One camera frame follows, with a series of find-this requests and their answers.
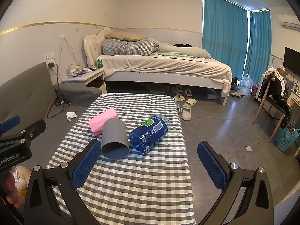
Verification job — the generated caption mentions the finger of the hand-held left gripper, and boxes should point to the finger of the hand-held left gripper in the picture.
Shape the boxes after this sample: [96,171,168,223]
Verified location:
[0,115,20,134]
[0,119,46,146]

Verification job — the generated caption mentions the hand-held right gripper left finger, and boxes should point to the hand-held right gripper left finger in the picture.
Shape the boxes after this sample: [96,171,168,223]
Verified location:
[23,139,102,225]

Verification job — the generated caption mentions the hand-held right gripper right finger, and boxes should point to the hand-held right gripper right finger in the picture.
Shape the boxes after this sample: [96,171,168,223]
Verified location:
[197,141,275,225]

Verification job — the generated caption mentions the grey cup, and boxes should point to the grey cup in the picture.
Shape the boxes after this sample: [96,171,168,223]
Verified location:
[101,119,130,160]

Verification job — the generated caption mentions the person's left hand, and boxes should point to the person's left hand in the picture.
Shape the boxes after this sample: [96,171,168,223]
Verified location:
[5,168,25,209]

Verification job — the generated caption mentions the pink foam block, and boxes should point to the pink foam block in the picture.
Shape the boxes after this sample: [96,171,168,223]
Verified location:
[88,108,119,136]

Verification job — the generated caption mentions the grey checkered tablecloth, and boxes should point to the grey checkered tablecloth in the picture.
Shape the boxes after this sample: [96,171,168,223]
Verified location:
[46,93,196,225]

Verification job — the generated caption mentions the white slipper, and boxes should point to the white slipper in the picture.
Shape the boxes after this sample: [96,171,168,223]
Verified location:
[181,105,192,122]

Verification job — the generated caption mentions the blue plastic bottle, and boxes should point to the blue plastic bottle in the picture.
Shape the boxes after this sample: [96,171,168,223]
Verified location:
[129,114,171,155]

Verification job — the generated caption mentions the teal laundry basket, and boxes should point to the teal laundry basket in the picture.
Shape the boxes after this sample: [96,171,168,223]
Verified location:
[276,128,300,152]

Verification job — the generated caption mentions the white nightstand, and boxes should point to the white nightstand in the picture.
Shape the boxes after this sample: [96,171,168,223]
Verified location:
[61,67,107,94]

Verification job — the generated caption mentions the wooden chair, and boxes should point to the wooden chair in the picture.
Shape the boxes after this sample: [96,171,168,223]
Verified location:
[253,74,291,143]

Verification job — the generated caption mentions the dark patterned bag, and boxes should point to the dark patterned bag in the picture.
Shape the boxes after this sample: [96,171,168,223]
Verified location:
[251,83,261,102]

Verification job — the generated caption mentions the clear water jug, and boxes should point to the clear water jug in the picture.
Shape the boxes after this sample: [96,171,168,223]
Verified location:
[239,74,255,96]

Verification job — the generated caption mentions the black jacket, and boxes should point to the black jacket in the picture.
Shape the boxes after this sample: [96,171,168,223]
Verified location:
[260,74,292,129]

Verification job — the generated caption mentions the bed with beige bedding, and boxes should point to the bed with beige bedding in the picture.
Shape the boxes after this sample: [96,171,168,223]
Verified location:
[84,35,228,106]

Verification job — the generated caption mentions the beige bed sheet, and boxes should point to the beige bed sheet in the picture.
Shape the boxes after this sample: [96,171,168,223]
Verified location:
[100,54,232,97]

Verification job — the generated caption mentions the white garment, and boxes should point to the white garment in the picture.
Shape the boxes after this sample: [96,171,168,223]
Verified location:
[265,68,288,97]

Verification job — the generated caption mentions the pale green blanket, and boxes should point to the pale green blanket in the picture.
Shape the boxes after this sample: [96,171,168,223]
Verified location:
[151,43,211,60]

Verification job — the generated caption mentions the grey checkered quilt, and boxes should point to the grey checkered quilt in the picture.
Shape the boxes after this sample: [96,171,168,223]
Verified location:
[102,38,160,56]

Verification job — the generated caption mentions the narrow teal curtain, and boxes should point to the narrow teal curtain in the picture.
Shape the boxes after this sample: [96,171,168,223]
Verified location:
[245,10,272,80]

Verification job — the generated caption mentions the beige pillow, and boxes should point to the beige pillow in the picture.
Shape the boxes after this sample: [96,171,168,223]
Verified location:
[104,32,147,42]

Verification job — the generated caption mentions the black television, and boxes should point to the black television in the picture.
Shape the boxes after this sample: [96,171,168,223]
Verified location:
[283,47,300,76]

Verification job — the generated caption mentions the wide teal curtain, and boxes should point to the wide teal curtain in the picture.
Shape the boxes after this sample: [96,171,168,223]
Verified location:
[202,0,249,77]

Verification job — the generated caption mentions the white air conditioner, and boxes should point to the white air conditioner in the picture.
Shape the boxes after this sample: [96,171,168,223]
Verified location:
[278,14,300,31]

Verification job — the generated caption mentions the black cable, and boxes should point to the black cable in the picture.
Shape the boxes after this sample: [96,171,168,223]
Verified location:
[47,65,72,119]

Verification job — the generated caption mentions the white wall socket panel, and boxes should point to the white wall socket panel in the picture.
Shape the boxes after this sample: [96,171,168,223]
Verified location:
[43,53,56,68]

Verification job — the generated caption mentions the white cable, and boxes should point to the white cable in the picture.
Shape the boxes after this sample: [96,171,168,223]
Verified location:
[58,37,81,66]

